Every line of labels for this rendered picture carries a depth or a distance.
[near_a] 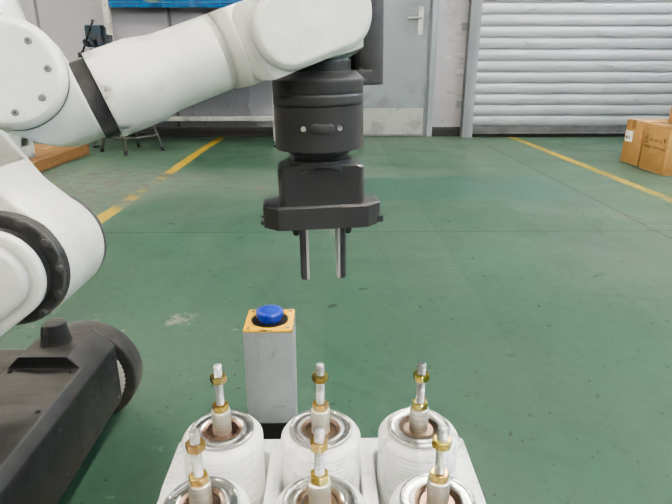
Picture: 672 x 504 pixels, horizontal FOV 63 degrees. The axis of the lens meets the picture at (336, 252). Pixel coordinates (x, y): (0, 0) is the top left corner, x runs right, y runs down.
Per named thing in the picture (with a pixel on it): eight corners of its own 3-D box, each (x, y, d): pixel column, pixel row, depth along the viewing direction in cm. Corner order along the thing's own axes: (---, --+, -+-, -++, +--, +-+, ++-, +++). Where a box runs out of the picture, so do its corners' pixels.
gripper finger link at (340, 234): (338, 280, 58) (337, 224, 56) (335, 269, 61) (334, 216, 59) (353, 279, 58) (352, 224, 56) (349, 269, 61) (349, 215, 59)
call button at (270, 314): (254, 328, 78) (254, 315, 77) (257, 316, 82) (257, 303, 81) (282, 328, 78) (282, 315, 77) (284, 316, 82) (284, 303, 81)
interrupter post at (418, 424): (406, 424, 67) (407, 401, 66) (425, 423, 67) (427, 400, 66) (410, 437, 65) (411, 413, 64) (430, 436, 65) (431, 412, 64)
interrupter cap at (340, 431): (299, 409, 70) (299, 404, 70) (357, 417, 69) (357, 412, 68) (280, 446, 63) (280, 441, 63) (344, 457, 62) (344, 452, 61)
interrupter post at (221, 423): (221, 424, 67) (219, 401, 66) (236, 430, 66) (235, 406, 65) (208, 435, 65) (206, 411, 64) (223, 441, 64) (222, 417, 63)
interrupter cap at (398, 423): (382, 412, 69) (383, 407, 69) (441, 410, 70) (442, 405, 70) (391, 452, 62) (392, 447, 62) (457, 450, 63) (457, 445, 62)
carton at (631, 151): (660, 160, 401) (668, 118, 392) (679, 166, 379) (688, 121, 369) (619, 160, 402) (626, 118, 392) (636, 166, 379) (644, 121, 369)
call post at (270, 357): (252, 508, 87) (241, 332, 77) (257, 476, 93) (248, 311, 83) (297, 507, 87) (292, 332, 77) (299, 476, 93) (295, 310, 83)
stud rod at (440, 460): (441, 487, 55) (446, 423, 52) (444, 494, 54) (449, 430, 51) (432, 487, 55) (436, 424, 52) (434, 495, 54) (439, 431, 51)
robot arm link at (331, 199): (260, 237, 53) (251, 110, 49) (262, 211, 62) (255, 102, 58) (388, 231, 54) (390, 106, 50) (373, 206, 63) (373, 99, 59)
